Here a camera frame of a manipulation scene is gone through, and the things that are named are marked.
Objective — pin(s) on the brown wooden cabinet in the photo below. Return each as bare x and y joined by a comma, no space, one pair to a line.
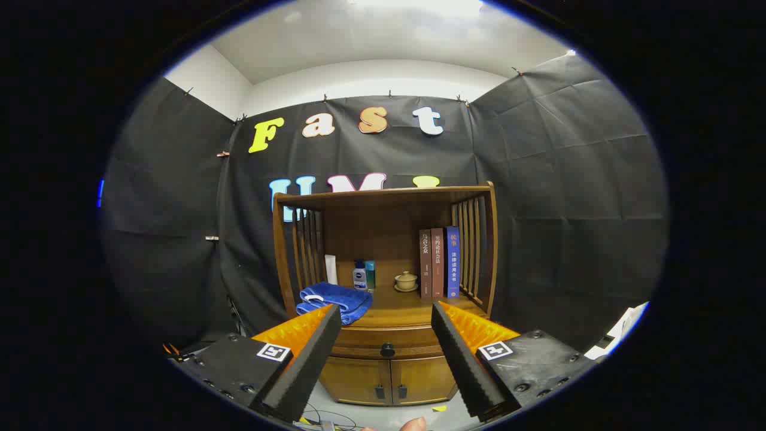
383,239

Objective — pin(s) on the teal bottle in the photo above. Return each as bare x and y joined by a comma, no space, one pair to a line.
371,272

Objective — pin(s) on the black backdrop cloth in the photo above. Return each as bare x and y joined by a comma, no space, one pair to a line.
568,179

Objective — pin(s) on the wooden cabinet door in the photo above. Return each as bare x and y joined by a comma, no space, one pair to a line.
353,380
425,377

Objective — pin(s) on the white bottle with blue cap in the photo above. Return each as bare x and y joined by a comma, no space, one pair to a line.
359,278

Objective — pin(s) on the beige lidded teacup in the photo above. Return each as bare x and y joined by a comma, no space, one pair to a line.
406,281

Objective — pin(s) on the reddish brown book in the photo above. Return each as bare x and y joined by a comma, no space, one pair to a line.
438,263

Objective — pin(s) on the wooden cabinet countertop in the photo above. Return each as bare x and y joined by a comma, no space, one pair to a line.
395,306

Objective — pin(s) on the white tube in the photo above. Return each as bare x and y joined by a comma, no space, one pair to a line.
331,269

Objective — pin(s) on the dark brown book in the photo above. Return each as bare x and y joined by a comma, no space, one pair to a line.
425,263

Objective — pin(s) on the white object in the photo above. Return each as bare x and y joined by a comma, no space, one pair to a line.
622,329

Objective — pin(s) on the black floor device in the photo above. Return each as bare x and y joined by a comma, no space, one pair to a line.
179,354

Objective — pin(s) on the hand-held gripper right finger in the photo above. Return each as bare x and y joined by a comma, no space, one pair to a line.
461,353

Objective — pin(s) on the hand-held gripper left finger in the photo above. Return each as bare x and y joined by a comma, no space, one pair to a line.
311,353

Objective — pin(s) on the blue book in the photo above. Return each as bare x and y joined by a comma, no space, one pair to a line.
453,263

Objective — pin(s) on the brown wooden drawer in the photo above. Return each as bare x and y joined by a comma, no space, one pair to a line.
365,344

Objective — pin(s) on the folded blue towel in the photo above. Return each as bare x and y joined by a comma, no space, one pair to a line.
341,296

